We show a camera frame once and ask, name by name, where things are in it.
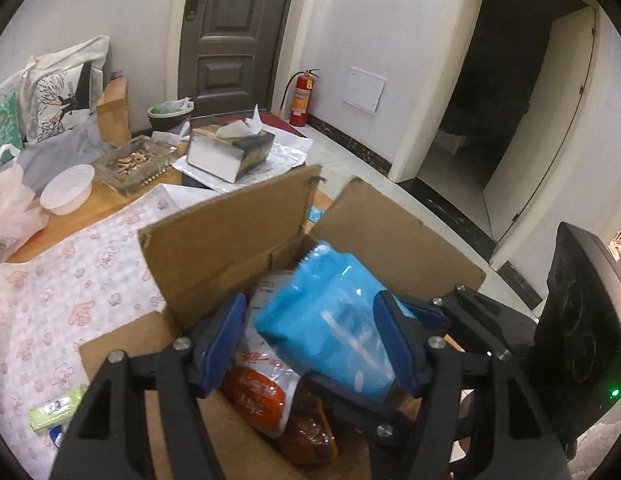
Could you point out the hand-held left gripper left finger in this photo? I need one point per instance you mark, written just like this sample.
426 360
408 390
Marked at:
225 345

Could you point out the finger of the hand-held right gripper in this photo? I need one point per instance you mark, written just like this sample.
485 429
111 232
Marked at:
430 316
360 410

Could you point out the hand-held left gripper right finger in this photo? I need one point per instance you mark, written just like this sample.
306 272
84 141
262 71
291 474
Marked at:
398 345

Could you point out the blue snack packet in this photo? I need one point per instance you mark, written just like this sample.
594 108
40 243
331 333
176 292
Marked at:
320 315

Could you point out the brown cardboard box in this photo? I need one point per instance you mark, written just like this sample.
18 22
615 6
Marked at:
230 240

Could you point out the white and orange snack bag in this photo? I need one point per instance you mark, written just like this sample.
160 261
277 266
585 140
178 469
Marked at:
260 385

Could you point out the person's light clothing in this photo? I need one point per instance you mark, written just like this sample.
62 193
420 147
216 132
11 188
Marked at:
600 435

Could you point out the cartoon print tablecloth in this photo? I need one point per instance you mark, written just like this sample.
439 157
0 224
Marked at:
65 285

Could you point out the green snack packet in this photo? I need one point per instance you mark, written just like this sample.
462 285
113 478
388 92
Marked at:
55 407

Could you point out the metallic tissue box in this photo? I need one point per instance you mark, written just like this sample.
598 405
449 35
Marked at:
215 160

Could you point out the small blue white wrapper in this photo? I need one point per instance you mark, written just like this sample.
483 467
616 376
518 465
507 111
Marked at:
56 435

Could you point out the glass tray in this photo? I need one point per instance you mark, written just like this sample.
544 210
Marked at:
135 165

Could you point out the white plastic bowl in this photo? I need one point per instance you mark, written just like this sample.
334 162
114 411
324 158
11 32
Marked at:
65 190

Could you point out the red door mat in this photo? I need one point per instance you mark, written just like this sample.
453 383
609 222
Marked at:
285 122

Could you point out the dark trash bin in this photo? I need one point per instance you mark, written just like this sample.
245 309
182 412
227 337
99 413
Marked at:
168 117

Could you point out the red fire extinguisher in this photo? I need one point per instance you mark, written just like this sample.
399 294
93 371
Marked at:
300 100

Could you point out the white printed plastic bag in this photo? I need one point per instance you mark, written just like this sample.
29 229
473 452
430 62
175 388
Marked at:
10 210

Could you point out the tall brown carton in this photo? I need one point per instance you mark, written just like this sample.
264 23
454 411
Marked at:
113 115

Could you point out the grey cloth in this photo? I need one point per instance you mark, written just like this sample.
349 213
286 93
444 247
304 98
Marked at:
55 152

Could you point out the white tree print cushion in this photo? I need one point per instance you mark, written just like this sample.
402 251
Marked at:
60 95

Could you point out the dark brown door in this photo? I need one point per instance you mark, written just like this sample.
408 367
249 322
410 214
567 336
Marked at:
235 35

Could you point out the teal tree print cushion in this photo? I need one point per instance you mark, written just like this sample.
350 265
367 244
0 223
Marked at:
3 125

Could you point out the white wall panel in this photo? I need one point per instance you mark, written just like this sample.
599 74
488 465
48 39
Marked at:
363 89

